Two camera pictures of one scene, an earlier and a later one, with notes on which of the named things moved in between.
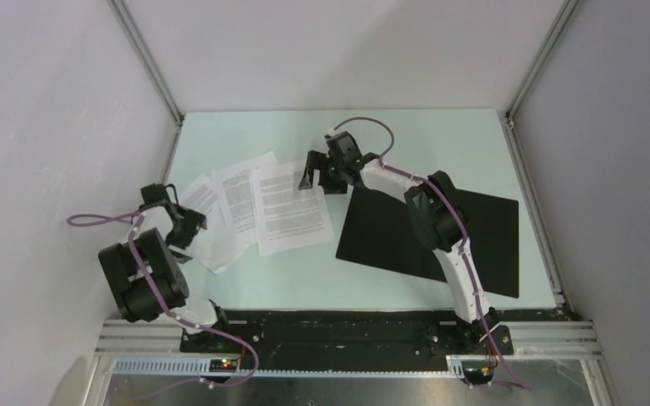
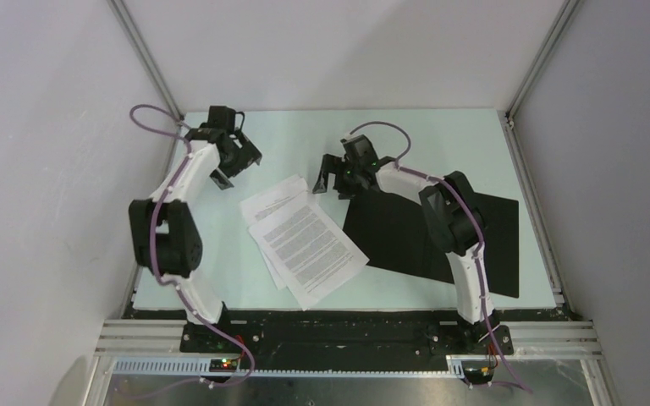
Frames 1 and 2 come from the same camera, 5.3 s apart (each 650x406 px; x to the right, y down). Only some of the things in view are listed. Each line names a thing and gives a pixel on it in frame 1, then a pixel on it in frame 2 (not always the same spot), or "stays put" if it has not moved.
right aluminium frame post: (567, 11) stays put
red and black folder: (381, 233) stays put
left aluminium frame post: (148, 61) stays put
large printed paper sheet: (288, 217) to (307, 249)
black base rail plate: (322, 337) stays put
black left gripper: (192, 222) to (246, 154)
